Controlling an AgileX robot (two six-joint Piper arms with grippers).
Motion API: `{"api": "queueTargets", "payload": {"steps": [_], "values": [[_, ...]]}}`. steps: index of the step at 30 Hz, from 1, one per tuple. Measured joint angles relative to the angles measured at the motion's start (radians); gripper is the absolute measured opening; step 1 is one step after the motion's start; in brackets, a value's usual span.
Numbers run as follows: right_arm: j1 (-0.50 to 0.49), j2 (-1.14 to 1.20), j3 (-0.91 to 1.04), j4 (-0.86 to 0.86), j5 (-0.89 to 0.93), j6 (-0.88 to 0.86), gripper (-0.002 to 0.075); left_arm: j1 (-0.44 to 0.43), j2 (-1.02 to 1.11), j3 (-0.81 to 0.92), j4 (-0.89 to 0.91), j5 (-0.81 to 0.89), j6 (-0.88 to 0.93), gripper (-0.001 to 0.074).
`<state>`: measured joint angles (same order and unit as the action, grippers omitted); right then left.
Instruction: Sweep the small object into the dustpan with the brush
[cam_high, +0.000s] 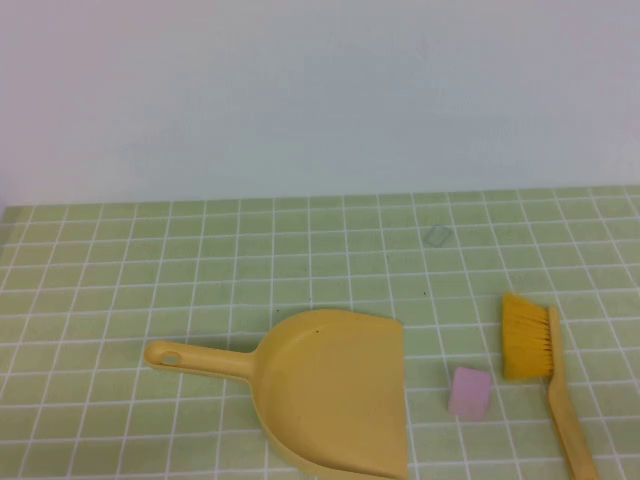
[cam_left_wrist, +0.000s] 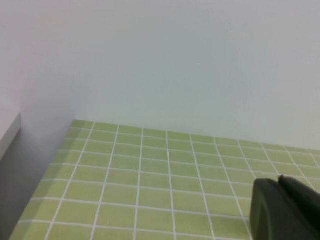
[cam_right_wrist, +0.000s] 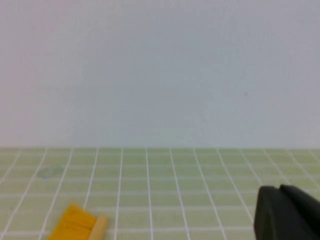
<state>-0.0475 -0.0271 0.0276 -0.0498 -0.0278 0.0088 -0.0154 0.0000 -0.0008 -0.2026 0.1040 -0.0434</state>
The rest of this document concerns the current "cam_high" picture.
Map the yellow hand brush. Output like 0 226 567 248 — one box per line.
501 292 600 480

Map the yellow plastic dustpan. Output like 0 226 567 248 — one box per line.
143 308 410 480

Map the small pink cube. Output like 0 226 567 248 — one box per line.
447 366 494 419

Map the small clear tape piece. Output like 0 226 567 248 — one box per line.
424 224 451 248

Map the green checked table cover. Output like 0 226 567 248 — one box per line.
0 184 640 480

